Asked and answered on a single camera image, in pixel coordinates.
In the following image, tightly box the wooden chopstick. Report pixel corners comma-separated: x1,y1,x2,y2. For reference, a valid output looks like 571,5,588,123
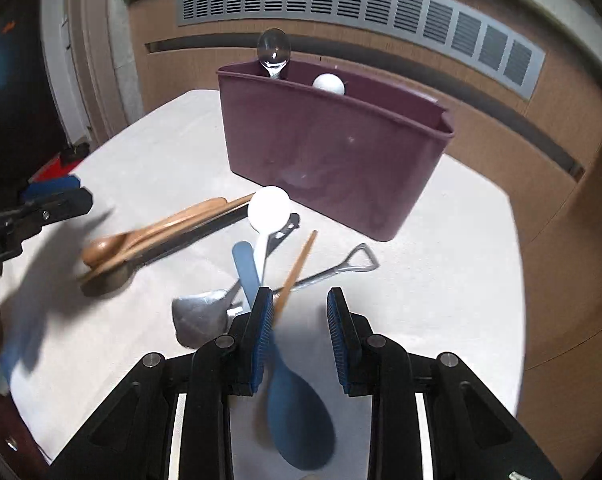
252,230,319,441

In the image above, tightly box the metal smiley handle spoon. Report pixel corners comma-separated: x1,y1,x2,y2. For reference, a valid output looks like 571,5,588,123
171,212,301,350

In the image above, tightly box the metal shovel handle spoon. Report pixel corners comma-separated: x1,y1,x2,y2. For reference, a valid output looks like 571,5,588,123
227,242,381,316

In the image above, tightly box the blue plastic rice paddle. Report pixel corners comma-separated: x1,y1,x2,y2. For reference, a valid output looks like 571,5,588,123
231,231,336,470

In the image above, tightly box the white round ladle spoon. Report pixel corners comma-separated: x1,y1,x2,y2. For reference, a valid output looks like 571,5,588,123
312,73,345,96

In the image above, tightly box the clear dark plastic spoon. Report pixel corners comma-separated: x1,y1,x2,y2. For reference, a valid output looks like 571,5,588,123
257,28,291,79

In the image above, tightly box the white table cloth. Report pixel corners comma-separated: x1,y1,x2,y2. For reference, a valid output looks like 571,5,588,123
0,88,528,480

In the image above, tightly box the maroon plastic utensil caddy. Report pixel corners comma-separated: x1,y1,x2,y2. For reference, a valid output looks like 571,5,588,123
217,61,455,242

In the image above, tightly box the grey ventilation grille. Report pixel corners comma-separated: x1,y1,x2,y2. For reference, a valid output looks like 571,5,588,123
176,0,546,99

